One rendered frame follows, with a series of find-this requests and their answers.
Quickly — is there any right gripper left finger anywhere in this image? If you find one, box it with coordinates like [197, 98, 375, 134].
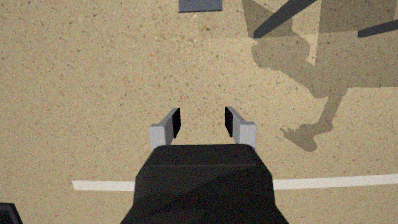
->
[149, 107, 182, 151]

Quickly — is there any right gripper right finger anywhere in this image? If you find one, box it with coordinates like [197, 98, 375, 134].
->
[224, 106, 257, 149]

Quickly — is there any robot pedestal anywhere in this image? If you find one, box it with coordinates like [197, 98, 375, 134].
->
[178, 0, 224, 14]

